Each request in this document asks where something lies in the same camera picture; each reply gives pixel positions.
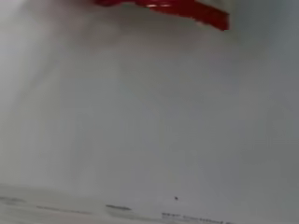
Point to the orange cube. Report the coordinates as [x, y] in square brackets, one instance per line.
[193, 11]

